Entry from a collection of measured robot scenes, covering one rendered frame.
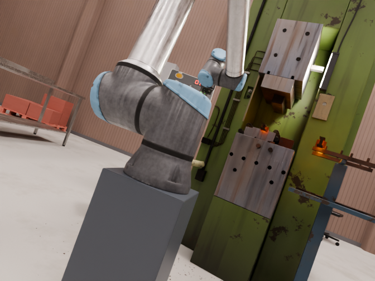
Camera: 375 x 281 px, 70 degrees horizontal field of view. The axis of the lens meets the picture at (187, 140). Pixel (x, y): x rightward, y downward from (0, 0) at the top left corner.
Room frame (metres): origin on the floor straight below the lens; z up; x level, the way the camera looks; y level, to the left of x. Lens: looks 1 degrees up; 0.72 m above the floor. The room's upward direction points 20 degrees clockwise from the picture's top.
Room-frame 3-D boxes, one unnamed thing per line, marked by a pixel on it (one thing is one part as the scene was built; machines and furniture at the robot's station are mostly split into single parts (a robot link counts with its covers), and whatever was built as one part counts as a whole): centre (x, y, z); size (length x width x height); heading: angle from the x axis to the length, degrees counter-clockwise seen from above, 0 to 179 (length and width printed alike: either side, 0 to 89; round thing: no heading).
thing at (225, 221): (1.95, -0.57, 0.23); 0.56 x 0.38 x 0.47; 157
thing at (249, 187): (1.95, -0.57, 0.69); 0.56 x 0.38 x 0.45; 157
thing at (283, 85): (1.96, -0.52, 1.32); 0.42 x 0.20 x 0.10; 157
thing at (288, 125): (2.24, -0.69, 1.37); 0.41 x 0.10 x 0.91; 67
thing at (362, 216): (1.45, -0.83, 0.69); 0.40 x 0.30 x 0.02; 64
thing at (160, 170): (0.74, 0.04, 0.65); 0.19 x 0.19 x 0.10
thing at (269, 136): (1.96, -0.52, 0.96); 0.42 x 0.20 x 0.09; 157
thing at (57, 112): (6.02, 3.41, 0.36); 1.27 x 0.98 x 0.71; 77
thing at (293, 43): (1.94, -0.56, 1.56); 0.42 x 0.39 x 0.40; 157
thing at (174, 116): (0.74, 0.05, 0.79); 0.17 x 0.15 x 0.18; 71
